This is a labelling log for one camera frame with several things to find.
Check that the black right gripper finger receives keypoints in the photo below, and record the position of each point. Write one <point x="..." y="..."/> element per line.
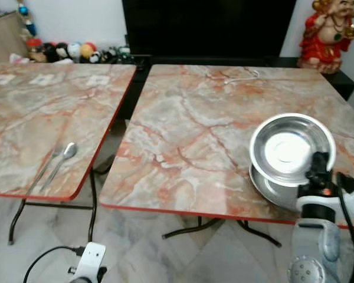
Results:
<point x="321" y="162"/>

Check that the stainless steel bowl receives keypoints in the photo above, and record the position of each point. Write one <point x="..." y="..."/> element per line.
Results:
<point x="286" y="147"/>

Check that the stainless steel plate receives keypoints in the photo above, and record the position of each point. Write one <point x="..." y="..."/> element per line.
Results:
<point x="270" y="190"/>

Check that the metal fork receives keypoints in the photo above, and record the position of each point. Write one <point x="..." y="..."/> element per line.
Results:
<point x="46" y="172"/>

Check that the red laughing buddha statue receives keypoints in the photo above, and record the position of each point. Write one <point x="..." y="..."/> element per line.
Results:
<point x="324" y="38"/>

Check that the metal spoon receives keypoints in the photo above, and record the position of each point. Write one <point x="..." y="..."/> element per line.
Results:
<point x="68" y="151"/>

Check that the large marble folding table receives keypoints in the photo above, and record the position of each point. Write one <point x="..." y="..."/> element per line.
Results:
<point x="189" y="135"/>

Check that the small marble folding table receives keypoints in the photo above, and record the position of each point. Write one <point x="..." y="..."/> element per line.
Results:
<point x="41" y="124"/>

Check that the black television screen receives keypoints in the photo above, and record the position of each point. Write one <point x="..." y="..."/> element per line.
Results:
<point x="209" y="26"/>

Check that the white paper label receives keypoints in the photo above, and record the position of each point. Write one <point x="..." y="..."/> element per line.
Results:
<point x="45" y="79"/>
<point x="2" y="79"/>
<point x="98" y="81"/>

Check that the black and white plush toy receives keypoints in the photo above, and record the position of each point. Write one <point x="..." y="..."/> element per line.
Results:
<point x="95" y="58"/>

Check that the dark green plush toy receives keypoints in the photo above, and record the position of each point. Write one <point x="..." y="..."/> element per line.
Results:
<point x="119" y="55"/>

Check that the white round plush toy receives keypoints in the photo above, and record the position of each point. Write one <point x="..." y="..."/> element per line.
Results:
<point x="74" y="49"/>

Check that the orange round plush toy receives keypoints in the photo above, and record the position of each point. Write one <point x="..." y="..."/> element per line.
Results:
<point x="88" y="48"/>

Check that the pink white cloth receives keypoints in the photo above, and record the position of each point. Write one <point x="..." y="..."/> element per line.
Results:
<point x="19" y="58"/>

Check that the red capped plush toy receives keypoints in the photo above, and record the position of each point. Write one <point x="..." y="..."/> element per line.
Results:
<point x="35" y="50"/>

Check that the beige board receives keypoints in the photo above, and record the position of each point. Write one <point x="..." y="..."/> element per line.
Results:
<point x="5" y="38"/>

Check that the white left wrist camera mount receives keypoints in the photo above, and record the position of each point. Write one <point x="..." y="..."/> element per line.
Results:
<point x="91" y="256"/>

